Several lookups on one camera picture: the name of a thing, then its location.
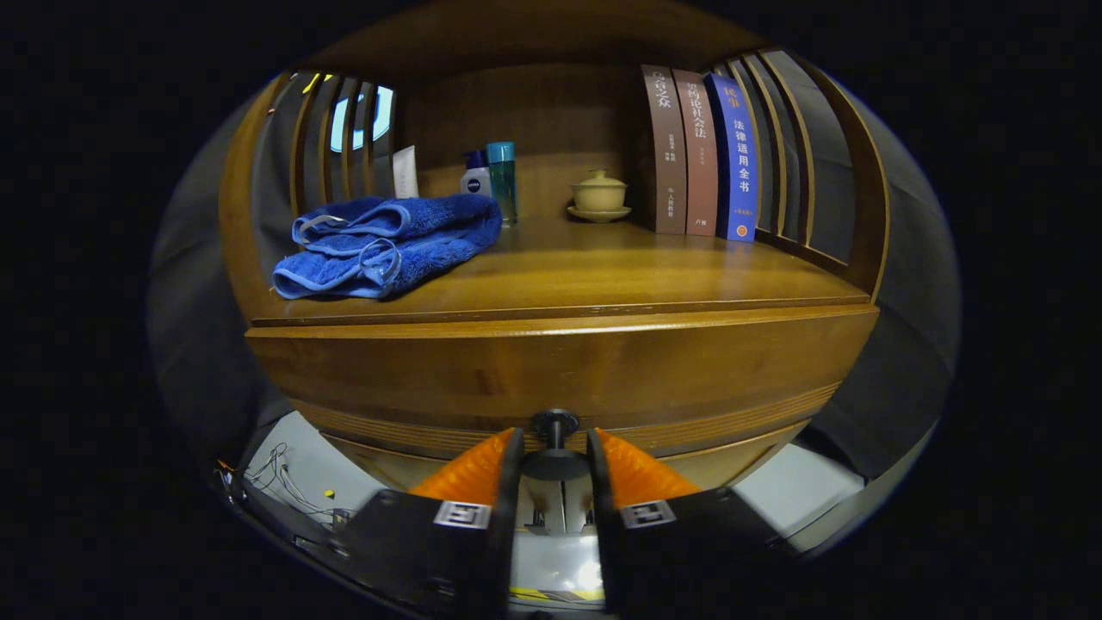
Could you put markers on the beige lidded teacup with saucer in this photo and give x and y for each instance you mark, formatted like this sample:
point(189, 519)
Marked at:
point(599, 196)

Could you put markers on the wooden countertop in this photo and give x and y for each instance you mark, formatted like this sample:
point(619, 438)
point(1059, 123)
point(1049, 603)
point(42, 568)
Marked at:
point(603, 267)

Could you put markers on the black drawer knob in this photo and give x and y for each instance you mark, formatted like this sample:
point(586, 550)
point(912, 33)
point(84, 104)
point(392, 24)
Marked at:
point(555, 465)

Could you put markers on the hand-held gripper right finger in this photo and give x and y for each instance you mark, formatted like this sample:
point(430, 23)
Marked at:
point(597, 491)

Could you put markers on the dark brown book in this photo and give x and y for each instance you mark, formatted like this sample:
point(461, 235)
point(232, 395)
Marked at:
point(665, 155)

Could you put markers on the blue towel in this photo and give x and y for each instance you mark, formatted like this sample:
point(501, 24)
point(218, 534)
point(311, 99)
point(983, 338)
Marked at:
point(387, 250)

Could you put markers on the reddish brown book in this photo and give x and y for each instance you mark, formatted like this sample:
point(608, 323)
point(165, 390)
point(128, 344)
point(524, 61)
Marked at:
point(699, 155)

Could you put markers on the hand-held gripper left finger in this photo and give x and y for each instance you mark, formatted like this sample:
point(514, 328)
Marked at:
point(512, 482)

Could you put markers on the wooden cabinet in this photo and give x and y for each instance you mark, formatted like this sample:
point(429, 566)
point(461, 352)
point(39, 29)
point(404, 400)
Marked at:
point(551, 112)

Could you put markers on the white tube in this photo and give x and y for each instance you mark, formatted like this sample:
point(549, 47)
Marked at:
point(405, 172)

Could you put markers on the blue book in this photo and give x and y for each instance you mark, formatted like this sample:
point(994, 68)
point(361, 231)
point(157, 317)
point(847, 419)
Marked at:
point(739, 155)

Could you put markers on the wooden drawer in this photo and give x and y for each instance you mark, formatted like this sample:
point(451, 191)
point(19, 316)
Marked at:
point(560, 370)

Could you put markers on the teal bottle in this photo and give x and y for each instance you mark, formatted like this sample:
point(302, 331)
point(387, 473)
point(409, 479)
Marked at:
point(503, 181)

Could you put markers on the white bottle with blue cap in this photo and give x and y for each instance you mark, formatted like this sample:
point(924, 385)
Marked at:
point(475, 181)

